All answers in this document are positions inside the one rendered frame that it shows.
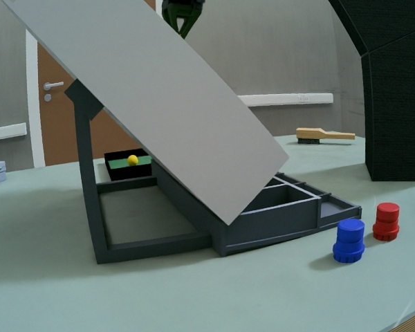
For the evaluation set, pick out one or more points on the red plug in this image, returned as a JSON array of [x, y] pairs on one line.
[[386, 227]]

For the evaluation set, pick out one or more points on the wooden-handled wire brush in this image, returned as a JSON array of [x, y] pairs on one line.
[[313, 136]]

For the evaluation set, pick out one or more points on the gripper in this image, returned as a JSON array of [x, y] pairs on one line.
[[173, 9]]

